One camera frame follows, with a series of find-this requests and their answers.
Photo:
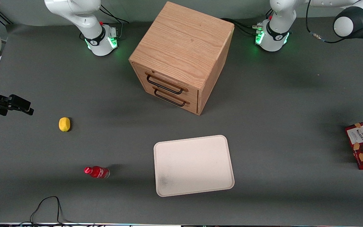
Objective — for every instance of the wooden drawer cabinet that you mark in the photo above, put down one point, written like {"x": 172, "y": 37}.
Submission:
{"x": 181, "y": 44}

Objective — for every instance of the red soda bottle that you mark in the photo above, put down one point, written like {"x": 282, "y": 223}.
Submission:
{"x": 97, "y": 172}

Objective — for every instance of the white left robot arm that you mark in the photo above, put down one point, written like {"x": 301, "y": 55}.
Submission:
{"x": 279, "y": 34}

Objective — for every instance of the yellow lemon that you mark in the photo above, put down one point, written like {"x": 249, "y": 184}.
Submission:
{"x": 64, "y": 124}

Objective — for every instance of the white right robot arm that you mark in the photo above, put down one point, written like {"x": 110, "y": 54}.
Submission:
{"x": 74, "y": 12}

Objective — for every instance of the beige plastic tray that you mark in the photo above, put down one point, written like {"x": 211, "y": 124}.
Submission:
{"x": 194, "y": 165}

